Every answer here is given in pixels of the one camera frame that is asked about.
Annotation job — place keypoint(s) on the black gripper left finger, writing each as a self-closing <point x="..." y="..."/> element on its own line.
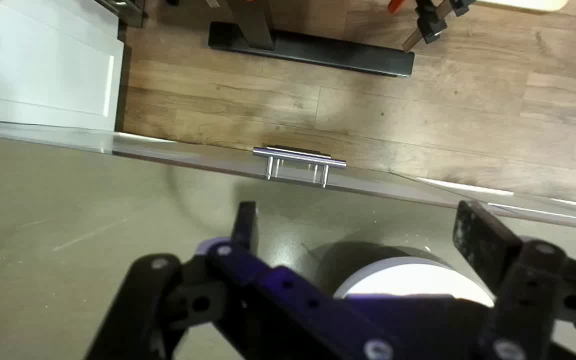
<point x="280" y="292"/>

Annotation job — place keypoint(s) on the white lower cabinet door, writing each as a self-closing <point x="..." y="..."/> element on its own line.
<point x="39" y="60"/>

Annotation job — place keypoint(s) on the grey drawer front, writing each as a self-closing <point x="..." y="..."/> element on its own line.
<point x="369" y="181"/>

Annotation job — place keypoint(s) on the orange black clamp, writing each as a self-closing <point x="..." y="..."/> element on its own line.
<point x="428" y="20"/>

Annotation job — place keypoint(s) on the black stand base bar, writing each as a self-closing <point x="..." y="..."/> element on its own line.
<point x="314" y="49"/>

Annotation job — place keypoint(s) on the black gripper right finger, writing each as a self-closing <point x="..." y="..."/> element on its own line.
<point x="500" y="260"/>

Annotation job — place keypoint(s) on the white ceramic bowl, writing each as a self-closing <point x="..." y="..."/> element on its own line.
<point x="411" y="278"/>

